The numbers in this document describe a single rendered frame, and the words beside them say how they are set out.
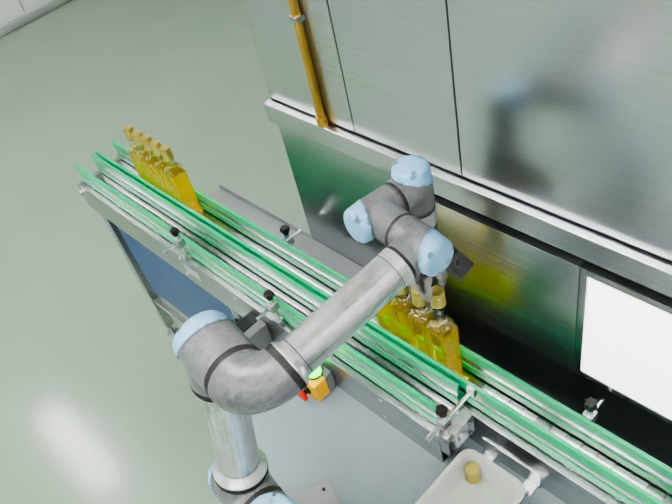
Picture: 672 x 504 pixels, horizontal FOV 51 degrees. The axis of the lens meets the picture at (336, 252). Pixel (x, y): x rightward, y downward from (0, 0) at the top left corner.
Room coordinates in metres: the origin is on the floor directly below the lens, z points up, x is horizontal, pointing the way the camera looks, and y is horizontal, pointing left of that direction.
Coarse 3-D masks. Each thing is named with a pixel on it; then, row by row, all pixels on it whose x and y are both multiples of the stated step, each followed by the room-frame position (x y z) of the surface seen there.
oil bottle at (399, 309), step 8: (392, 304) 1.14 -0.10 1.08; (400, 304) 1.13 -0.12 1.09; (408, 304) 1.12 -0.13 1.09; (392, 312) 1.15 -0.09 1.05; (400, 312) 1.12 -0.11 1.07; (408, 312) 1.11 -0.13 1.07; (400, 320) 1.13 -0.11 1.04; (400, 328) 1.13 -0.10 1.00; (408, 328) 1.11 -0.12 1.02; (400, 336) 1.14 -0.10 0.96; (408, 336) 1.11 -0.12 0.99
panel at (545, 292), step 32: (448, 224) 1.16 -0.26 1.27; (480, 224) 1.09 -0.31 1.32; (480, 256) 1.09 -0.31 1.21; (512, 256) 1.02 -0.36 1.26; (544, 256) 0.96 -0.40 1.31; (576, 256) 0.93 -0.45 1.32; (448, 288) 1.18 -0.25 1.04; (480, 288) 1.10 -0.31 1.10; (512, 288) 1.03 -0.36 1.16; (544, 288) 0.96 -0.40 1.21; (576, 288) 0.90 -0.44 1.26; (640, 288) 0.81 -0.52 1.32; (512, 320) 1.03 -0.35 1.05; (544, 320) 0.96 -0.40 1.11; (576, 320) 0.90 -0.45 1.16; (544, 352) 0.96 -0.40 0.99; (576, 352) 0.89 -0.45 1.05
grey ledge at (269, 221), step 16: (224, 192) 2.04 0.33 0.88; (240, 208) 1.93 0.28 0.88; (256, 208) 1.90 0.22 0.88; (256, 224) 1.82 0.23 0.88; (272, 224) 1.80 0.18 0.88; (288, 224) 1.77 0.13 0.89; (304, 240) 1.68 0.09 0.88; (320, 256) 1.59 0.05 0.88; (336, 256) 1.57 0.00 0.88; (352, 272) 1.49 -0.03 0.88
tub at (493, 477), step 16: (464, 464) 0.84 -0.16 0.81; (480, 464) 0.82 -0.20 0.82; (448, 480) 0.81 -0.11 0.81; (464, 480) 0.82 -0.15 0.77; (480, 480) 0.81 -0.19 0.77; (496, 480) 0.79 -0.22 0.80; (512, 480) 0.75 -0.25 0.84; (432, 496) 0.78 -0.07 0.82; (448, 496) 0.79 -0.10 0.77; (464, 496) 0.78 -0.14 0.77; (480, 496) 0.77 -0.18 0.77; (496, 496) 0.76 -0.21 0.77; (512, 496) 0.75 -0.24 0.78
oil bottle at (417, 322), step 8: (416, 312) 1.09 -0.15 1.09; (424, 312) 1.08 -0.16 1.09; (432, 312) 1.08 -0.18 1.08; (408, 320) 1.10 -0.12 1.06; (416, 320) 1.08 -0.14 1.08; (424, 320) 1.07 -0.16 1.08; (416, 328) 1.08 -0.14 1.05; (424, 328) 1.06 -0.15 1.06; (416, 336) 1.08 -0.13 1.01; (424, 336) 1.06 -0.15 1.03; (416, 344) 1.09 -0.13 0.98; (424, 344) 1.06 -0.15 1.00; (424, 352) 1.07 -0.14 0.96
